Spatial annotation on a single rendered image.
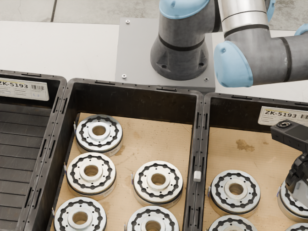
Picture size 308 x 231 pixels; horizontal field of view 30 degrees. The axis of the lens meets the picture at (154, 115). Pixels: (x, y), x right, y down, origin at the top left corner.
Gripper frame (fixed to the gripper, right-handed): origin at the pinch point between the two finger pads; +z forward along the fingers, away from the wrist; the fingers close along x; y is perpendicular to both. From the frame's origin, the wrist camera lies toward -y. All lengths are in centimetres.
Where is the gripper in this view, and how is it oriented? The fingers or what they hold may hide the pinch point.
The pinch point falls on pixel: (296, 193)
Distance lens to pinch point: 117.4
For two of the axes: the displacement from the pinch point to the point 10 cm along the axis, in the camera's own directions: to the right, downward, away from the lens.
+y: 5.3, 6.6, -5.3
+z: -0.3, 6.4, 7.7
